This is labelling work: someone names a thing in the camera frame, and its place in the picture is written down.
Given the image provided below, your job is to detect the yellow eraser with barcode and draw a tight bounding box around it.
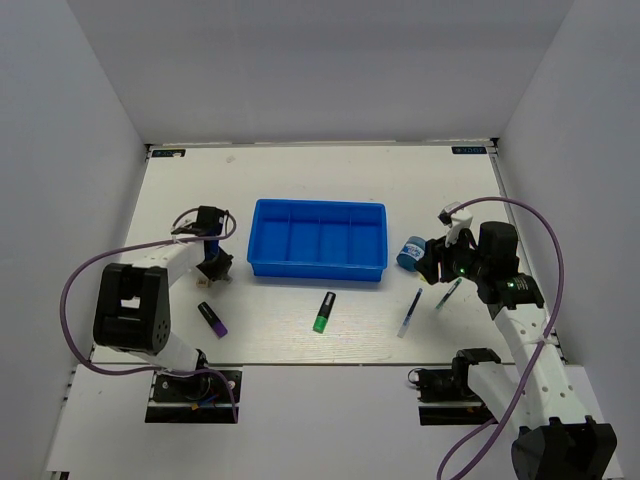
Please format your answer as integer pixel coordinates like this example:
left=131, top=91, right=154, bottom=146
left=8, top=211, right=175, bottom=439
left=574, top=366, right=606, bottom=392
left=196, top=278, right=212, bottom=289

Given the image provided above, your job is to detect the blue pen refill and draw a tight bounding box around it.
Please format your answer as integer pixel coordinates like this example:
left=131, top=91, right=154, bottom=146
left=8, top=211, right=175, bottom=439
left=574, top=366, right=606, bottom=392
left=397, top=288, right=423, bottom=338

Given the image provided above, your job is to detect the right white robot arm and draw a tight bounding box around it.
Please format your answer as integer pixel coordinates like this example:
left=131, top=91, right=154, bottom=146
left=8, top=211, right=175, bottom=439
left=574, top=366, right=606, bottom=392
left=416, top=222, right=617, bottom=479

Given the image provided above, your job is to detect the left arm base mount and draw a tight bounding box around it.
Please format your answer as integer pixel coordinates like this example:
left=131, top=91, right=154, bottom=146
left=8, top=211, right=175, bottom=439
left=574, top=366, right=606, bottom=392
left=145, top=369, right=242, bottom=424

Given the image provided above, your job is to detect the table corner label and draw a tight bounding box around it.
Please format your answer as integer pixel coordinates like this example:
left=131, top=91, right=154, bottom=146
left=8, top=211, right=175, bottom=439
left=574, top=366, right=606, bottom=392
left=451, top=146, right=487, bottom=155
left=151, top=149, right=186, bottom=158

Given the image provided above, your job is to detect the purple black highlighter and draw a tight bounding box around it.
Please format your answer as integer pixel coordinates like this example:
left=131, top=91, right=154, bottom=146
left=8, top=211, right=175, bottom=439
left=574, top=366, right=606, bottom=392
left=197, top=302, right=228, bottom=338

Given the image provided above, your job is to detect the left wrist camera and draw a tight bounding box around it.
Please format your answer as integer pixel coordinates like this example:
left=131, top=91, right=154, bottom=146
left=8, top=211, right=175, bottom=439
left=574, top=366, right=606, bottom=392
left=171, top=221, right=211, bottom=237

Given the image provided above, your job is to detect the left table corner label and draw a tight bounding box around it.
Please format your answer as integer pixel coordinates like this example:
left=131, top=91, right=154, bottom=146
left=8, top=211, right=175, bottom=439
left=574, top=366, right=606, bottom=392
left=151, top=149, right=186, bottom=158

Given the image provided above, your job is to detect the blue plastic divided tray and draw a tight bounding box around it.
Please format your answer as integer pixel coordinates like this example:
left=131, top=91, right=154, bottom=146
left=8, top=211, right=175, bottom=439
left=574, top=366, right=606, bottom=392
left=247, top=199, right=388, bottom=283

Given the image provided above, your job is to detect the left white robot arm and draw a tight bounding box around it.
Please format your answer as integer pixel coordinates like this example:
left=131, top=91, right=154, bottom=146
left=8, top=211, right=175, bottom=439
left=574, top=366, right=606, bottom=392
left=93, top=206, right=236, bottom=399

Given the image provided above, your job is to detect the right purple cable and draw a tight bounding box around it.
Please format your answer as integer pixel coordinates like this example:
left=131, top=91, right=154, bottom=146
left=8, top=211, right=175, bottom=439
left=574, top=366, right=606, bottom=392
left=437, top=197, right=561, bottom=480

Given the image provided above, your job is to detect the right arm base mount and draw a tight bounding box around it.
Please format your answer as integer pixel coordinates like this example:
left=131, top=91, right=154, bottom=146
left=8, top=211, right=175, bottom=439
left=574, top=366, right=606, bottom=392
left=407, top=368, right=495, bottom=426

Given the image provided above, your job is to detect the green black highlighter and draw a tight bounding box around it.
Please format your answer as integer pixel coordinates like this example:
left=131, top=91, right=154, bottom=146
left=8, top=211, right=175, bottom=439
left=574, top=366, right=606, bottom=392
left=312, top=291, right=336, bottom=334

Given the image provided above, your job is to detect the green pen refill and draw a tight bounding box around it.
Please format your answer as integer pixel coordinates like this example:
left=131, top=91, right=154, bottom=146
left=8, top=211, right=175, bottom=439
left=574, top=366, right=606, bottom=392
left=435, top=278, right=462, bottom=311

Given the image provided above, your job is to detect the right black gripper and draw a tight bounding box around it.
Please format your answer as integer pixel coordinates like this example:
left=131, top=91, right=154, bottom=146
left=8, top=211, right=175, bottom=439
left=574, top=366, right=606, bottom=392
left=413, top=224, right=489, bottom=285

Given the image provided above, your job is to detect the right table corner label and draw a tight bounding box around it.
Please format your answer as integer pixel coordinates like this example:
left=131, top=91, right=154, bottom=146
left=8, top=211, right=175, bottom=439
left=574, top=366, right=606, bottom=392
left=451, top=146, right=487, bottom=155

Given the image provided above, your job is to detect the blue correction tape roll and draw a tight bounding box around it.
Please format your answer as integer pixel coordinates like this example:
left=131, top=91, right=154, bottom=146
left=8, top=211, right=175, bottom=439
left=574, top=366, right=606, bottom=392
left=396, top=236, right=426, bottom=273

